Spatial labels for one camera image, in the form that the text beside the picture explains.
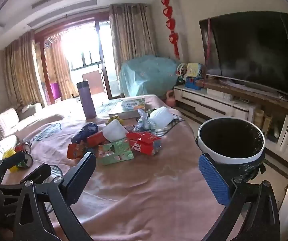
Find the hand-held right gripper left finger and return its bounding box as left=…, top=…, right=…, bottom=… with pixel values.
left=14, top=153, right=97, bottom=241

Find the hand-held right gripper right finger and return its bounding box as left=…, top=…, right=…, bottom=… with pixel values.
left=198, top=153, right=281, bottom=241

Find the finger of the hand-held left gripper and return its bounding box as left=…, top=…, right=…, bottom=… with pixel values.
left=21, top=164, right=52, bottom=184
left=0, top=151, right=26, bottom=175

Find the white trash bin black liner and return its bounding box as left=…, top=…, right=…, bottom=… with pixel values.
left=196, top=117, right=267, bottom=189

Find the metal drink can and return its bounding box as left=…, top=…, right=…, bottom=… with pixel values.
left=16, top=153, right=34, bottom=168

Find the orange small box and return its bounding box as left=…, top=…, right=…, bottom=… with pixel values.
left=67, top=142, right=88, bottom=160

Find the light pink sofa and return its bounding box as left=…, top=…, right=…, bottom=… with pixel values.
left=0, top=102, right=67, bottom=171

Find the red small box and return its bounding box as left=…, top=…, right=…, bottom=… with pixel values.
left=86, top=131, right=107, bottom=148

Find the green tissue box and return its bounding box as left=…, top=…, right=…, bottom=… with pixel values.
left=96, top=139, right=135, bottom=166

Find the dark blue packet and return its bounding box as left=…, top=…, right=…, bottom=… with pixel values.
left=71, top=122, right=99, bottom=143

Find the red snack packet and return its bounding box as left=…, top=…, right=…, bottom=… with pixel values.
left=126, top=131, right=162, bottom=156

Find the white tv cabinet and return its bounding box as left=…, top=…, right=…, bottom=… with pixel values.
left=174, top=80, right=288, bottom=163

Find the purple thermos bottle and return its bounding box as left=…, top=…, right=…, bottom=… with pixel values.
left=77, top=80, right=97, bottom=119

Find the purple storage box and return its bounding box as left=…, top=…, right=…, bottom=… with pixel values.
left=50, top=82, right=60, bottom=99

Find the thick book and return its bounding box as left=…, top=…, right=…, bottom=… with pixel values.
left=108, top=98, right=147, bottom=119

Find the silver crumpled wrapper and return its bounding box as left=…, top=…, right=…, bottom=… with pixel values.
left=133, top=109, right=157, bottom=133

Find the beige curtain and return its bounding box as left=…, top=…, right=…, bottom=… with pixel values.
left=4, top=30, right=45, bottom=107
left=109, top=3, right=157, bottom=67

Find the pink plastic jug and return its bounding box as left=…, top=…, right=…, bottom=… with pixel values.
left=165, top=90, right=177, bottom=107

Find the colourful toy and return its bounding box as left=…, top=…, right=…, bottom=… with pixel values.
left=176, top=62, right=208, bottom=91

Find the glass balcony door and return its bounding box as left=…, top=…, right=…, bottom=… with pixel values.
left=35, top=16, right=120, bottom=104

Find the cyan cloth cover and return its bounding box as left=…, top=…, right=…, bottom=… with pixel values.
left=120, top=55, right=181, bottom=98

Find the black television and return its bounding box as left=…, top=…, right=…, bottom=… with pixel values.
left=199, top=10, right=288, bottom=96

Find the red hanging decoration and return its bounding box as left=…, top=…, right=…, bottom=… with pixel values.
left=161, top=0, right=181, bottom=59

